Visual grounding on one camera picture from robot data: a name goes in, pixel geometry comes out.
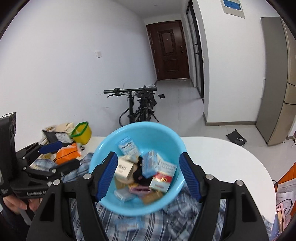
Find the blue tissue pack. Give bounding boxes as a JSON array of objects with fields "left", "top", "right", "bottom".
[{"left": 142, "top": 150, "right": 159, "bottom": 178}]

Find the person left hand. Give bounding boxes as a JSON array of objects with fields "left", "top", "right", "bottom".
[{"left": 3, "top": 195, "right": 43, "bottom": 214}]

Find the orange package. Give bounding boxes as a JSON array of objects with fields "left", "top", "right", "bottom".
[{"left": 54, "top": 143, "right": 81, "bottom": 165}]

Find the black snack bag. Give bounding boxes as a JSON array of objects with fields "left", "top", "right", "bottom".
[{"left": 42, "top": 130, "right": 73, "bottom": 146}]

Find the yellow green bucket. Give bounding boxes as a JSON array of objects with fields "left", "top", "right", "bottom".
[{"left": 70, "top": 121, "right": 92, "bottom": 145}]

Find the paper leaflet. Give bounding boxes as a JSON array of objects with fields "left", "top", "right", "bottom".
[{"left": 276, "top": 178, "right": 295, "bottom": 234}]

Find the orange chair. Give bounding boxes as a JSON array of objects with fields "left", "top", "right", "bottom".
[{"left": 274, "top": 163, "right": 296, "bottom": 191}]

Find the cream cardboard box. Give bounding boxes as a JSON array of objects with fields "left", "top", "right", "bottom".
[{"left": 114, "top": 156, "right": 137, "bottom": 184}]

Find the blue plaid shirt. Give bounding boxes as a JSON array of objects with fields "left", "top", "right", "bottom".
[{"left": 30, "top": 152, "right": 273, "bottom": 241}]

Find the blue white Haison box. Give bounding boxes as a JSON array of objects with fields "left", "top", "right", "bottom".
[{"left": 118, "top": 137, "right": 140, "bottom": 157}]

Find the black plush toy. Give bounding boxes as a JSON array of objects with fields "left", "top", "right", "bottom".
[{"left": 133, "top": 156, "right": 152, "bottom": 186}]

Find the pink hair clip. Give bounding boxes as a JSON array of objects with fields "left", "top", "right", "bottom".
[{"left": 129, "top": 186, "right": 152, "bottom": 196}]

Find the black bag on floor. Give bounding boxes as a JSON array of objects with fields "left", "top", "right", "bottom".
[{"left": 226, "top": 129, "right": 247, "bottom": 147}]

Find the blue plastic basin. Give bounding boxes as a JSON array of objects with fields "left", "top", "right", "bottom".
[{"left": 88, "top": 121, "right": 188, "bottom": 217}]

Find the red white medicine box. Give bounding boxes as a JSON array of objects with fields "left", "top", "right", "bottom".
[{"left": 149, "top": 160, "right": 177, "bottom": 193}]

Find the black bicycle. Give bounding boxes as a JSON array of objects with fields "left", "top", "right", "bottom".
[{"left": 103, "top": 85, "right": 159, "bottom": 127}]

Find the beige grey refrigerator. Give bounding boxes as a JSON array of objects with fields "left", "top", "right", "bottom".
[{"left": 256, "top": 17, "right": 295, "bottom": 146}]

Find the dark brown door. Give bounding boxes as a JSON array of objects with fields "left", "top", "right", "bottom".
[{"left": 147, "top": 20, "right": 190, "bottom": 81}]

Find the white light switch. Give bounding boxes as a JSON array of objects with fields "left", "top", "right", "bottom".
[{"left": 95, "top": 51, "right": 102, "bottom": 58}]

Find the wall electrical panel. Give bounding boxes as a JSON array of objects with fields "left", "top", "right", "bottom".
[{"left": 220, "top": 0, "right": 245, "bottom": 19}]

